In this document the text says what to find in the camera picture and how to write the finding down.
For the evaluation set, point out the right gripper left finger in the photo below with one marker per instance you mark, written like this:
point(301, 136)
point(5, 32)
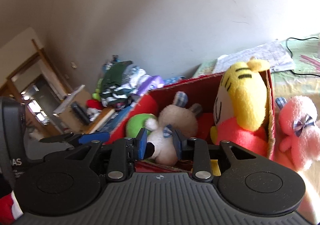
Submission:
point(65, 182)

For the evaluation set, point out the printed paper sheet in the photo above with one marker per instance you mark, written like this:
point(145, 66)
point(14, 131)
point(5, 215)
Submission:
point(273, 52)

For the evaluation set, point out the blue patterned cloth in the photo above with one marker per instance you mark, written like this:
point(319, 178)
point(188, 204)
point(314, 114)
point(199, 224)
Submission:
point(173, 80)

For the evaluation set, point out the yellow tiger plush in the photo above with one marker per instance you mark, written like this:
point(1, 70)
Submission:
point(240, 107)

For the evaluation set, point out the pink bunny plush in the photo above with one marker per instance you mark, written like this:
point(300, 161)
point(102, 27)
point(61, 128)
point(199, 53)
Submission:
point(298, 121)

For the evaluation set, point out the green plush toy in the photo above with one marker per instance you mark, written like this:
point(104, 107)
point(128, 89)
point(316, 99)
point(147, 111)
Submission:
point(136, 122)

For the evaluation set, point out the red cardboard box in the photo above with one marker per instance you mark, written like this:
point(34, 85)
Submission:
point(202, 90)

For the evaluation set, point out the white bunny plush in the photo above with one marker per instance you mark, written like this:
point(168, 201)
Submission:
point(172, 117)

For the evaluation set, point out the patterned bed sheet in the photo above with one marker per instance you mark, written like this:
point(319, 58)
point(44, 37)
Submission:
point(303, 80)

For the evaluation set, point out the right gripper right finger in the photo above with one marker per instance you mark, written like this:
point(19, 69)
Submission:
point(245, 180)

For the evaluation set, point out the purple tissue pack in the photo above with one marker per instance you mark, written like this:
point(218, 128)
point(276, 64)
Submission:
point(147, 83)

